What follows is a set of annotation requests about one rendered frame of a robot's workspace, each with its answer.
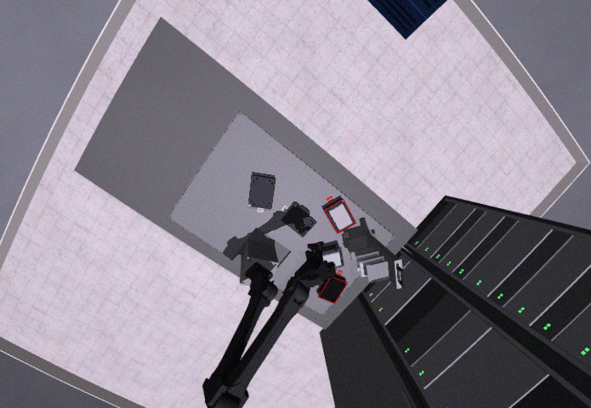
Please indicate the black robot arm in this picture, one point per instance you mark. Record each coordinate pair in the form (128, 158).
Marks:
(262, 292)

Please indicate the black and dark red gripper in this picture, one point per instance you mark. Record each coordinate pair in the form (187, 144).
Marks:
(317, 253)

